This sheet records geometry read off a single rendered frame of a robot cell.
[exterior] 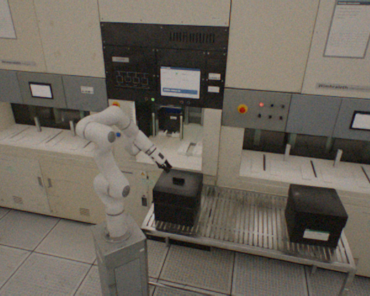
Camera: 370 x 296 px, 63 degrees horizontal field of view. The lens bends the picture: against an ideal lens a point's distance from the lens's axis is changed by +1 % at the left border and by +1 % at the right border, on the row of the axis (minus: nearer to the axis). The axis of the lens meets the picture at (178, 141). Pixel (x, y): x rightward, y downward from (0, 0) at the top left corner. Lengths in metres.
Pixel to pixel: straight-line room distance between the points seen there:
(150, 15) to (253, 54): 0.71
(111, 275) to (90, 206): 1.11
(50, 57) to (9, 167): 1.27
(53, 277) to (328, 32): 2.73
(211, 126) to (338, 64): 0.87
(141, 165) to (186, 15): 1.23
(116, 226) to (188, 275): 1.04
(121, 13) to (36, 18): 0.66
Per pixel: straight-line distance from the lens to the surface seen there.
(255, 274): 2.89
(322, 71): 2.12
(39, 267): 3.08
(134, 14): 2.19
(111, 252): 1.97
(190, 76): 2.14
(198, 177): 2.10
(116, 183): 1.75
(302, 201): 2.04
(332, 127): 2.25
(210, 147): 2.26
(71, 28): 2.41
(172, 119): 2.86
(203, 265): 2.88
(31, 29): 2.60
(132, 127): 1.78
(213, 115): 2.15
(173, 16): 2.10
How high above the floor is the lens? 2.19
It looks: 28 degrees down
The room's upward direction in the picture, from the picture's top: 1 degrees clockwise
